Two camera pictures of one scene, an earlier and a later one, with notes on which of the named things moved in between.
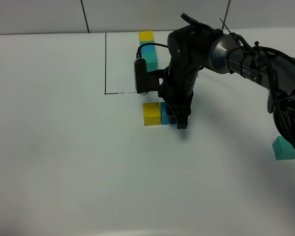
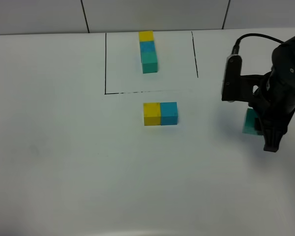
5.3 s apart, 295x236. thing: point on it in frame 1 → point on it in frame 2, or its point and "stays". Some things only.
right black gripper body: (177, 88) → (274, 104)
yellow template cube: (146, 36) stays
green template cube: (151, 60) stays
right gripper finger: (172, 119) → (257, 125)
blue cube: (165, 120) stays
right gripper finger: (182, 118) → (272, 138)
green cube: (283, 149) → (249, 123)
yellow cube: (152, 113) stays
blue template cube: (147, 48) stays
